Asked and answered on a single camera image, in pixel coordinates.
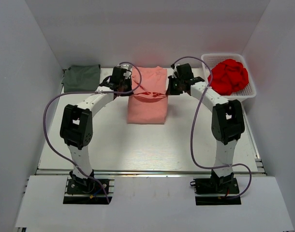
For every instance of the red t shirt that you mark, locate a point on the red t shirt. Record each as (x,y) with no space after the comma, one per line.
(229,76)

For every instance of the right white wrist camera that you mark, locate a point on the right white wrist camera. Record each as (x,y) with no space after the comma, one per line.
(175,68)

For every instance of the white plastic basket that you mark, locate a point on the white plastic basket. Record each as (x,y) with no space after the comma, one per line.
(211,60)

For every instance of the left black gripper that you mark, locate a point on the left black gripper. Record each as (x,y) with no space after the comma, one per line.
(128,81)

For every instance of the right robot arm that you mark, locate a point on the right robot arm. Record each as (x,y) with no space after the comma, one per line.
(227,123)

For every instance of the folded green t shirt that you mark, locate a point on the folded green t shirt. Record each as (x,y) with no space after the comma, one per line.
(81,78)

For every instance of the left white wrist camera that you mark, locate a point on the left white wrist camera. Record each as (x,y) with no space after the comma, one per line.
(125,65)

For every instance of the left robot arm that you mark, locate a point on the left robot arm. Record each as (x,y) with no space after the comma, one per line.
(77,123)

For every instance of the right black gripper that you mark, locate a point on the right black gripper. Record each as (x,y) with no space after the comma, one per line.
(170,91)

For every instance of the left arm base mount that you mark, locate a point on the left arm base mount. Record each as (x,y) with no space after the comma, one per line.
(77,194)

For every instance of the pink t shirt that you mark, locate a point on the pink t shirt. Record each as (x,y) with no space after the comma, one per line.
(148,104)

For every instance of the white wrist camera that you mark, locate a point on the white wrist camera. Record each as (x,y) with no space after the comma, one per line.
(125,65)
(175,68)

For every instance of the aluminium rail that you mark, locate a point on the aluminium rail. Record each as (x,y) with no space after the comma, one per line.
(66,172)

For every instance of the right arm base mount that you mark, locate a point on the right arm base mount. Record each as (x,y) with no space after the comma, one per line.
(208,195)

